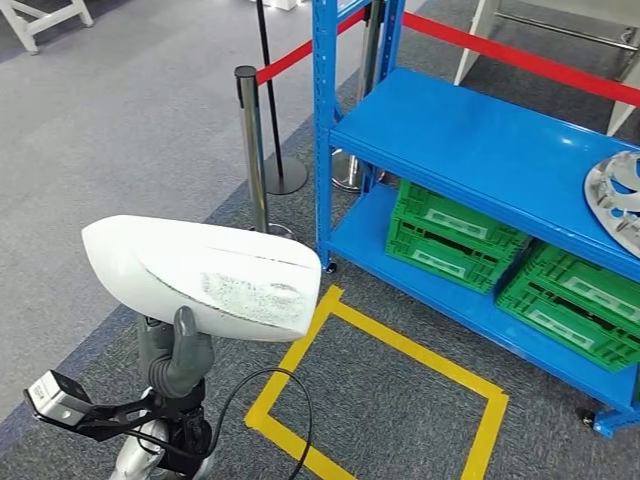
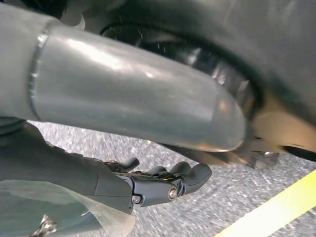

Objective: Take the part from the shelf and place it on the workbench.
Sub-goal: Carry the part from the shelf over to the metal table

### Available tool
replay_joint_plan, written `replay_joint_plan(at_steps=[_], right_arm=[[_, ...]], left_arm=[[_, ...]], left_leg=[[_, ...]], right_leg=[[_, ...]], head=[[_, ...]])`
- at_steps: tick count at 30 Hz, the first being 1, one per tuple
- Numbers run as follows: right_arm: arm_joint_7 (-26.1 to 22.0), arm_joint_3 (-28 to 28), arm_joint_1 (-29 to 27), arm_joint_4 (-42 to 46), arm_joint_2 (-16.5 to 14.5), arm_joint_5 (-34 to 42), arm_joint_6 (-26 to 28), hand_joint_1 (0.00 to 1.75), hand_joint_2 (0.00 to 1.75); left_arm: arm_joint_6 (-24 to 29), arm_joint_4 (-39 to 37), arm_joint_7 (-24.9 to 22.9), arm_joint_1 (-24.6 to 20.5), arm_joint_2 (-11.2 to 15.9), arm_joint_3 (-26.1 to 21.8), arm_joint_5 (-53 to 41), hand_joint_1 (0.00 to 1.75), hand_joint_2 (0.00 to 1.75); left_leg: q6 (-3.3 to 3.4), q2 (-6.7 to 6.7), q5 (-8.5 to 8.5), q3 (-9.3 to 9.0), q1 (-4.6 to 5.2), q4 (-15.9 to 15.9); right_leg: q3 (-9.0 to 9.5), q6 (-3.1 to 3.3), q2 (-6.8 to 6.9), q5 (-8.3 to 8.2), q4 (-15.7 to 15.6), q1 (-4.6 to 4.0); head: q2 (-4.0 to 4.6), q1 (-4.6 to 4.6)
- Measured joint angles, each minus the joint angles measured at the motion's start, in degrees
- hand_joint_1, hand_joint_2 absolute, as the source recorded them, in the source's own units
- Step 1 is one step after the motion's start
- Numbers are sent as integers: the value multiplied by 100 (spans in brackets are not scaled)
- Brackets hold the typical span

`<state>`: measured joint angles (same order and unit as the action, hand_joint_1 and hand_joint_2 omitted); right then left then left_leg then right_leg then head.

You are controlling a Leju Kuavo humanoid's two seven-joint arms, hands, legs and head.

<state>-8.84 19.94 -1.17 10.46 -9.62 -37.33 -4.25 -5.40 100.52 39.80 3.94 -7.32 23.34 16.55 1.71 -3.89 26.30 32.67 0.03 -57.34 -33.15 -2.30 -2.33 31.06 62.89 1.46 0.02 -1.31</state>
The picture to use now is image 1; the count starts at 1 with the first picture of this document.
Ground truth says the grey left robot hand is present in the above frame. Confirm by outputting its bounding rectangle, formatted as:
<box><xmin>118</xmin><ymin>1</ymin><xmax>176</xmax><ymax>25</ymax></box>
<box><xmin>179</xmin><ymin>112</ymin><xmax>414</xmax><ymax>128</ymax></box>
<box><xmin>137</xmin><ymin>305</ymin><xmax>216</xmax><ymax>399</ymax></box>

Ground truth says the white plastic car part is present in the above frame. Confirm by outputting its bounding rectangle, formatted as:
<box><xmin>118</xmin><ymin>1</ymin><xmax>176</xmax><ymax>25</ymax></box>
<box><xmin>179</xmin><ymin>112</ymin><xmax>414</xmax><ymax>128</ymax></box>
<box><xmin>81</xmin><ymin>214</ymin><xmax>322</xmax><ymax>343</ymax></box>

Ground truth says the silver wheel hubcap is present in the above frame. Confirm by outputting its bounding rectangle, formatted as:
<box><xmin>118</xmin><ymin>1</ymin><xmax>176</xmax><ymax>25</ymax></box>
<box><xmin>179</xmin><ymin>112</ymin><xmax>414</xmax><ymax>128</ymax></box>
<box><xmin>583</xmin><ymin>150</ymin><xmax>640</xmax><ymax>260</ymax></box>

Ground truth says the blue metal shelf rack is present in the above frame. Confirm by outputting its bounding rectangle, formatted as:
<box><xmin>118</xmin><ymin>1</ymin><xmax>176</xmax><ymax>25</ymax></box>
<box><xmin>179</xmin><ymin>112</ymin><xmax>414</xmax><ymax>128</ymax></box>
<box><xmin>310</xmin><ymin>0</ymin><xmax>640</xmax><ymax>440</ymax></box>

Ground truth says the yellow floor tape square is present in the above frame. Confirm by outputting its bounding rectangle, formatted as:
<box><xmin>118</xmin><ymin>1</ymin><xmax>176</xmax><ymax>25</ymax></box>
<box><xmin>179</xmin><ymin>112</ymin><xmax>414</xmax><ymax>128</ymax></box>
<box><xmin>245</xmin><ymin>284</ymin><xmax>509</xmax><ymax>480</ymax></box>

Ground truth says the red barrier belt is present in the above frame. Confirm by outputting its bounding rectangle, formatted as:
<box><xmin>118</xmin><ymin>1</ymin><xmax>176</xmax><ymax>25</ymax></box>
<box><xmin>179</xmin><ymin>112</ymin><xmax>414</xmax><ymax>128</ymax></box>
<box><xmin>254</xmin><ymin>7</ymin><xmax>366</xmax><ymax>87</ymax></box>
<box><xmin>402</xmin><ymin>11</ymin><xmax>640</xmax><ymax>109</ymax></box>

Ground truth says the green plastic crate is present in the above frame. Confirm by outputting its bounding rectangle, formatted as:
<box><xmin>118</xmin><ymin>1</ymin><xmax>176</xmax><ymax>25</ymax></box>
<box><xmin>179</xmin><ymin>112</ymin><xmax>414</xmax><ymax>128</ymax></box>
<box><xmin>494</xmin><ymin>241</ymin><xmax>640</xmax><ymax>374</ymax></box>
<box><xmin>385</xmin><ymin>178</ymin><xmax>532</xmax><ymax>296</ymax></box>

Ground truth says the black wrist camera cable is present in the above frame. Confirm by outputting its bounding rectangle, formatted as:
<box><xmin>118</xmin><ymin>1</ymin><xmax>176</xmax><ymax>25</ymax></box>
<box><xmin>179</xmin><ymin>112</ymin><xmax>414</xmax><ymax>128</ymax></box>
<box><xmin>125</xmin><ymin>367</ymin><xmax>314</xmax><ymax>480</ymax></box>

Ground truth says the black stanchion post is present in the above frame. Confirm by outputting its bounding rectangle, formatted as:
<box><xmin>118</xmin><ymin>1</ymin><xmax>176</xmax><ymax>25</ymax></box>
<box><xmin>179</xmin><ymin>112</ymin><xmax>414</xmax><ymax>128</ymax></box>
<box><xmin>256</xmin><ymin>0</ymin><xmax>309</xmax><ymax>197</ymax></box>

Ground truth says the chrome stanchion post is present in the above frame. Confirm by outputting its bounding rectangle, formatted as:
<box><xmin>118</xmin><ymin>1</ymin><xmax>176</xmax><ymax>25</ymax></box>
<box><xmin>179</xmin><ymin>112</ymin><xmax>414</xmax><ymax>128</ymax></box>
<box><xmin>233</xmin><ymin>64</ymin><xmax>297</xmax><ymax>241</ymax></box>
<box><xmin>332</xmin><ymin>0</ymin><xmax>386</xmax><ymax>194</ymax></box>

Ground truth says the white wooden table frame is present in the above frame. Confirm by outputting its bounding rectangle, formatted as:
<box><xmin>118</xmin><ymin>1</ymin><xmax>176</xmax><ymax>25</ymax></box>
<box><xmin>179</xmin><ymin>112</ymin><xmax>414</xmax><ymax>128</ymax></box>
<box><xmin>0</xmin><ymin>0</ymin><xmax>94</xmax><ymax>56</ymax></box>

